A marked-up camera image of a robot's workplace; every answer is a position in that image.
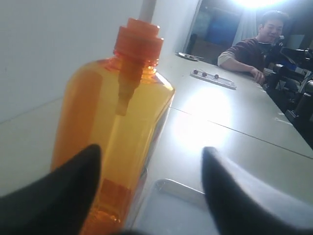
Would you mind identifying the orange pump soap bottle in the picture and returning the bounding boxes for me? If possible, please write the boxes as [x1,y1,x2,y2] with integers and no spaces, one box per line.
[51,18,175,235]

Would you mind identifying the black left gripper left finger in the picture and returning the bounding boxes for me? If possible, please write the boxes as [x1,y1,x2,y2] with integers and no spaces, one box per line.
[0,144,101,235]

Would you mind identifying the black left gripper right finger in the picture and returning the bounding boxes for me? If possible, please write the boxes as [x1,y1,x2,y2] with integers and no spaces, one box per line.
[201,147,313,235]

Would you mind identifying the man in maroon sweater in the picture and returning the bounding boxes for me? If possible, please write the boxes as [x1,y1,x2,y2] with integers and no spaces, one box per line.
[217,10,289,85]

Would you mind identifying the white plastic tray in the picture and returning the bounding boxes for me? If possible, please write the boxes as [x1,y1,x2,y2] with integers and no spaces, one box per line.
[132,179,219,235]

